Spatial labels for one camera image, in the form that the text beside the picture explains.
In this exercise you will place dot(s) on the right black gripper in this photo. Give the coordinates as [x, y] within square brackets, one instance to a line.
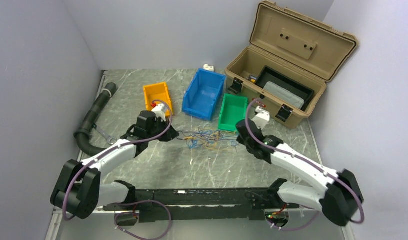
[241, 140]

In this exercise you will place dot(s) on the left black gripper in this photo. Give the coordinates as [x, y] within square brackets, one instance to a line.
[171, 133]

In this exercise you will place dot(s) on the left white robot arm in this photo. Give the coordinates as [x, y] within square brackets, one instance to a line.
[78, 190]

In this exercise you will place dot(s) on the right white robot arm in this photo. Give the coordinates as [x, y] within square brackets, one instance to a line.
[335, 194]

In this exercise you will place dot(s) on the green plastic bin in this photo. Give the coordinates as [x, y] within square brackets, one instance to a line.
[232, 111]

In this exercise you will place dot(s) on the blue plastic bin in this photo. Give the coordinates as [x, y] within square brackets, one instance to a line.
[202, 94]

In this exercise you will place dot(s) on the orange plastic bin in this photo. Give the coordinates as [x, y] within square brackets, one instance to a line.
[156, 91]

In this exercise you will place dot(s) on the silver wrench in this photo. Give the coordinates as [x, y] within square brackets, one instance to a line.
[110, 140]

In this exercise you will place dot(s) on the grey plastic case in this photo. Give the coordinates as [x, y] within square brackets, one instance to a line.
[284, 95]

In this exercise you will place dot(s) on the yellow blue battery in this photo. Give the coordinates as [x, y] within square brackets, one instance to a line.
[252, 78]

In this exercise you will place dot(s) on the black toolbox tray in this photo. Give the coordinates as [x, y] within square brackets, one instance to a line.
[270, 75]

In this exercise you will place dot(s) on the white plastic fitting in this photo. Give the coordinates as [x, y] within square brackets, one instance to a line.
[208, 67]

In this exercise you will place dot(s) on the tan plastic toolbox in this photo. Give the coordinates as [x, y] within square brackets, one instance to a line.
[297, 46]

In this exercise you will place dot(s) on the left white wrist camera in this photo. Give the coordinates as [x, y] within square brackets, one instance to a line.
[159, 110]

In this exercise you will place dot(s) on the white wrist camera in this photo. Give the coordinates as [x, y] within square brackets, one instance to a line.
[159, 110]
[261, 117]

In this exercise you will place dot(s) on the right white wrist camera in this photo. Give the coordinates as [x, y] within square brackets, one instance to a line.
[261, 117]

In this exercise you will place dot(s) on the aluminium frame rail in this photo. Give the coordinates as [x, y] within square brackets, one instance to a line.
[78, 190]

